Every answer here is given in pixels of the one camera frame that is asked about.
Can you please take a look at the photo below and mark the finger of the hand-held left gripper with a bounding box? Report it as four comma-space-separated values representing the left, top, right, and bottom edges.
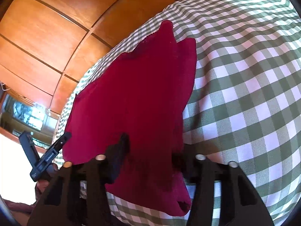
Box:
53, 132, 72, 151

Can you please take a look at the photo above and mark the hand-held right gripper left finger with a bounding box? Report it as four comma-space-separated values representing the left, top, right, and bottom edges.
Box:
27, 133, 130, 226

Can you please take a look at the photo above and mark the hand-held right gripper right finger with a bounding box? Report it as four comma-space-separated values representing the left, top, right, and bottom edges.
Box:
173, 153, 274, 226

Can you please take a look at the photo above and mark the dark red shirt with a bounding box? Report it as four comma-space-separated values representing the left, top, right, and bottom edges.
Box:
62, 20, 197, 217

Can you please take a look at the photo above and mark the person's left hand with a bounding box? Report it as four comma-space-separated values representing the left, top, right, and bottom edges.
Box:
35, 162, 60, 197

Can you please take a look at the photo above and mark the wooden display shelf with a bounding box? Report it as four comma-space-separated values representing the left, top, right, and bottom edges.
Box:
0, 92, 60, 147

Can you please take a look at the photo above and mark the green white checked blanket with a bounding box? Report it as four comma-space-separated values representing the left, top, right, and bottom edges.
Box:
54, 0, 301, 226

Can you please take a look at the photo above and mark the wooden panelled wardrobe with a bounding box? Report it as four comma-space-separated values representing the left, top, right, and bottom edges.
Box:
0, 0, 186, 123

